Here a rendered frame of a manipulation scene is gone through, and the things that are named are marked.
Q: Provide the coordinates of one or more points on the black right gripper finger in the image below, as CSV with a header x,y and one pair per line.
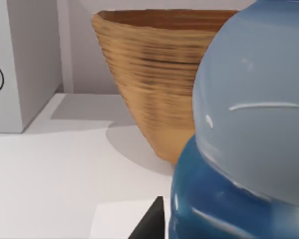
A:
x,y
153,221

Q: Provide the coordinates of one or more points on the blue bottle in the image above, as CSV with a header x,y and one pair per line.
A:
x,y
244,149

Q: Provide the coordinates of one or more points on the woven wooden basket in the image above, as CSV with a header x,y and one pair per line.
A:
x,y
152,82

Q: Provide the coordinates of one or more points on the pale microwave oven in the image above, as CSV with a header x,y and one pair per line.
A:
x,y
22,64

